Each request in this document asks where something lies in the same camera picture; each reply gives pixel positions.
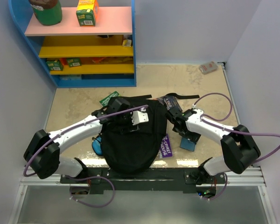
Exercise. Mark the green small box left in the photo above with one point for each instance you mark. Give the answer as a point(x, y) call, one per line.
point(54, 64)

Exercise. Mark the green small box right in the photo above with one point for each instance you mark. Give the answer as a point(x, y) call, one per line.
point(73, 62)

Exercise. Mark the purple 52-Storey Treehouse book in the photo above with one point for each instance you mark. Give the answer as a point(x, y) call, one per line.
point(165, 150)

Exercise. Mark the blue dinosaur pencil case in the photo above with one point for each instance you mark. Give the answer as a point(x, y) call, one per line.
point(96, 145)

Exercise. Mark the green brown bag on shelf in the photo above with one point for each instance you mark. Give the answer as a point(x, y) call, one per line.
point(47, 12)

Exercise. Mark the green Treehouse book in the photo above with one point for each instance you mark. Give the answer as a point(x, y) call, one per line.
point(105, 100)

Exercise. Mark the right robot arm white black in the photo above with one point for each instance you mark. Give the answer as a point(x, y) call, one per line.
point(238, 146)

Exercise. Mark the grey red packet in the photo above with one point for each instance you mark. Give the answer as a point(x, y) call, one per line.
point(208, 67)

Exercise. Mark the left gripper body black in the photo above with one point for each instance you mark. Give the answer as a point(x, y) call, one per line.
point(124, 122)

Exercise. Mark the orange snack packet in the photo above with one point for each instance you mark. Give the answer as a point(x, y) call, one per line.
point(97, 59)

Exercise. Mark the black student backpack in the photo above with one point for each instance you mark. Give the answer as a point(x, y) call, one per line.
point(134, 152)

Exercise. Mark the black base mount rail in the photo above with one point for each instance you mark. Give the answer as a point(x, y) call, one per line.
point(185, 180)

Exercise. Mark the green small box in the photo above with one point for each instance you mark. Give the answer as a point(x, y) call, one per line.
point(54, 64)
point(73, 62)

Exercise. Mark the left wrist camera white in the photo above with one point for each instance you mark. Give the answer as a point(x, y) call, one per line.
point(139, 117)

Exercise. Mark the small yellow white box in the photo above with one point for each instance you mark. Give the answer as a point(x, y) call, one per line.
point(127, 43)

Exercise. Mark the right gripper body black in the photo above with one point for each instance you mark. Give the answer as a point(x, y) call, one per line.
point(192, 136)

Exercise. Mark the teal card wallet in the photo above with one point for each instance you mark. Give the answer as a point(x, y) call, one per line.
point(187, 145)

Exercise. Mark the blue shelf unit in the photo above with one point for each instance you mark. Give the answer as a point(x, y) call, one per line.
point(68, 39)

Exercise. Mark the yellow green box on shelf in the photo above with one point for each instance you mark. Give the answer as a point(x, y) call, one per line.
point(87, 13)

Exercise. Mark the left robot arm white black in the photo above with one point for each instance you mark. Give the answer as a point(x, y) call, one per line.
point(43, 155)

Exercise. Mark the A Tale of Two Cities book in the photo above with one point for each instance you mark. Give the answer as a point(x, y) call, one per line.
point(170, 100)

